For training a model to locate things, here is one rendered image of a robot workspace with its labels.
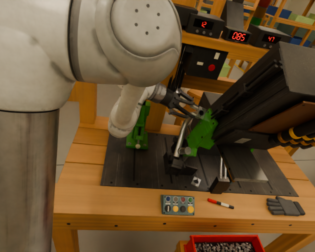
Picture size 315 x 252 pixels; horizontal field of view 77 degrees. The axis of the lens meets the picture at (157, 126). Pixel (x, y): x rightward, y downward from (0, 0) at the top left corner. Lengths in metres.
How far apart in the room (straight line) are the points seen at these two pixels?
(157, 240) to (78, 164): 1.06
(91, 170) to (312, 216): 1.17
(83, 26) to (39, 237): 0.34
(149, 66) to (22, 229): 0.31
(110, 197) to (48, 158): 0.65
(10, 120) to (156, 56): 0.20
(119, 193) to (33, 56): 0.80
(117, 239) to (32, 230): 1.49
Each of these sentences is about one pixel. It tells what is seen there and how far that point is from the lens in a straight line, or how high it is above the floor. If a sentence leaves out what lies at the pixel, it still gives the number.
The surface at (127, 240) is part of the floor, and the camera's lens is 1.87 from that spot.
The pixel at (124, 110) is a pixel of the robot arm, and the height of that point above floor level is 1.37.
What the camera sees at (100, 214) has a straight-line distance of 0.94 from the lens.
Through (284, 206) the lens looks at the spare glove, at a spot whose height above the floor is 0.93.
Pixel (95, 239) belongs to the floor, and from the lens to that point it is 1.86.
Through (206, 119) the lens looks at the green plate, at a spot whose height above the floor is 1.23.
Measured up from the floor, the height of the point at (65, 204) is 0.90.
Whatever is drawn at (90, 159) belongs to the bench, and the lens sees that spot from 1.13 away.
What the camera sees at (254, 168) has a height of 1.13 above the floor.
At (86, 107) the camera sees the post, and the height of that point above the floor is 1.00.
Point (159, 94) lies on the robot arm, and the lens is 0.85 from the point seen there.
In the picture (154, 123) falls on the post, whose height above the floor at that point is 0.94.
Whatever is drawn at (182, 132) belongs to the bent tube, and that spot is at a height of 1.09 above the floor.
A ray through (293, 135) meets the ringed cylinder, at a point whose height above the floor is 1.38.
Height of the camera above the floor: 1.73
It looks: 37 degrees down
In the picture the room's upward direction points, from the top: 15 degrees clockwise
